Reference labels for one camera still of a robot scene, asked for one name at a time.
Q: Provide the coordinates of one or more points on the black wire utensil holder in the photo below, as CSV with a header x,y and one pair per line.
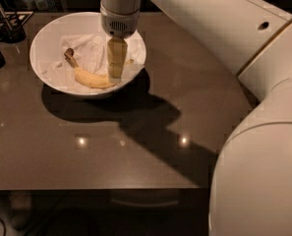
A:
x,y
11,28

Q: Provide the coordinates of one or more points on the white paper napkin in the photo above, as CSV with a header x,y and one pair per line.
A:
x,y
90,52

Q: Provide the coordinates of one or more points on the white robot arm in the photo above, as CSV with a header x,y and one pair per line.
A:
x,y
251,189

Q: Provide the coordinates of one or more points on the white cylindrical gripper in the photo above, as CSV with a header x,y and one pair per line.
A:
x,y
120,24

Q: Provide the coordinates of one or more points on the white ceramic bowl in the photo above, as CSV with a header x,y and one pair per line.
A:
x,y
78,23

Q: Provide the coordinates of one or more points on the yellow banana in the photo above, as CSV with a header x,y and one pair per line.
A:
x,y
88,79

